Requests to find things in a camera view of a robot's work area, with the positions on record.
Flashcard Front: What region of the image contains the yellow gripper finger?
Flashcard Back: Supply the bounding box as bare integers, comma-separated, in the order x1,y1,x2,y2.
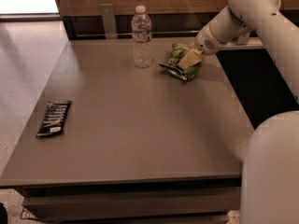
178,49,202,69

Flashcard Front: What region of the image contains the green jalapeno chip bag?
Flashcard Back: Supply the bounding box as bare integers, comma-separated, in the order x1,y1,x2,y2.
160,43,203,81

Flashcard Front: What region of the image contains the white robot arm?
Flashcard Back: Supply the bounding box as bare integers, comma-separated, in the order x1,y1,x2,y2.
194,0,299,224

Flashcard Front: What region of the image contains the black rxbar chocolate bar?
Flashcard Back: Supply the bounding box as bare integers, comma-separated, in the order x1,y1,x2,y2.
36,101,72,138

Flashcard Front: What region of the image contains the clear plastic water bottle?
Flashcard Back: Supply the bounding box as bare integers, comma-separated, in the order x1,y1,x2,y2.
131,5,151,68

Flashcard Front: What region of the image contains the grey table drawer front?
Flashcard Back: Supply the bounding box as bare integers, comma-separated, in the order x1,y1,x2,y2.
22,187,240,222

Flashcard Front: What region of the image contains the black object bottom left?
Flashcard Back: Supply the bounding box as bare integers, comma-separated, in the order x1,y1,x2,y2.
0,203,7,224

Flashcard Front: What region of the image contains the right metal wall bracket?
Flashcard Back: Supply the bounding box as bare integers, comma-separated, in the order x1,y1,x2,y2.
235,33,250,45

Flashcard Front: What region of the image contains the metal wall bracket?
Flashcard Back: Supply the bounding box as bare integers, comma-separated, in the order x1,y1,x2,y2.
235,33,250,45
100,3,118,39

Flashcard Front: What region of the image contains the left metal wall bracket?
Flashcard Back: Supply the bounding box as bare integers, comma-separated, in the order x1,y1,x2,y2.
100,3,118,39

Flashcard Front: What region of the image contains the horizontal metal rail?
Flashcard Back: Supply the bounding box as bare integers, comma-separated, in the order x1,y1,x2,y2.
75,30,199,39

